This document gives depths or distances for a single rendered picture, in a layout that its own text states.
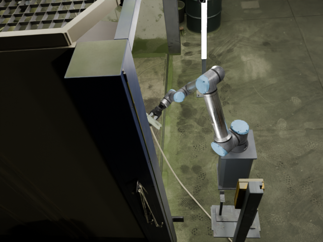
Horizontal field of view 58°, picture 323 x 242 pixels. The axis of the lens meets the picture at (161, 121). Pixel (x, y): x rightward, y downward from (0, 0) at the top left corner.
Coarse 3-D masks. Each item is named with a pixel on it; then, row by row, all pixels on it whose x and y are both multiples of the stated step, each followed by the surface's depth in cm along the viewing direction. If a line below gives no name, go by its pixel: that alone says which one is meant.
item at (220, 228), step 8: (256, 216) 203; (216, 224) 202; (224, 224) 202; (232, 224) 201; (256, 224) 199; (216, 232) 199; (224, 232) 198; (232, 232) 198; (248, 232) 196; (256, 232) 196
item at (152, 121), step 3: (147, 114) 256; (147, 117) 255; (150, 117) 255; (150, 120) 255; (153, 120) 255; (150, 123) 258; (153, 123) 254; (156, 123) 252; (159, 123) 254; (150, 126) 275; (156, 126) 253; (159, 126) 253; (159, 129) 257
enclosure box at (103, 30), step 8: (96, 24) 215; (104, 24) 216; (112, 24) 217; (88, 32) 208; (96, 32) 209; (104, 32) 210; (112, 32) 211; (80, 40) 202; (88, 40) 203; (96, 40) 203
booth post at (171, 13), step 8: (168, 0) 372; (176, 0) 372; (168, 8) 381; (176, 8) 380; (168, 16) 390; (176, 16) 389; (168, 24) 400; (176, 24) 399; (168, 32) 410; (176, 32) 409; (168, 40) 421; (176, 40) 420; (168, 48) 432; (176, 48) 432
